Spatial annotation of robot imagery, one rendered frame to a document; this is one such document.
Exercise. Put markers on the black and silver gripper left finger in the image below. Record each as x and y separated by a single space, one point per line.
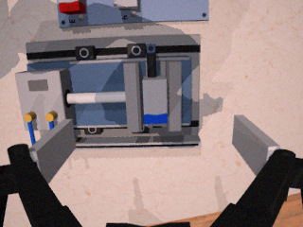
24 177

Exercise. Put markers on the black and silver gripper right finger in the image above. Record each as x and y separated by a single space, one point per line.
261 202

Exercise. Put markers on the grey block with blue end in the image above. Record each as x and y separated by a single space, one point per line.
155 101

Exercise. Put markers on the white block with yellow end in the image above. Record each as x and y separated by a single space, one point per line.
127 4

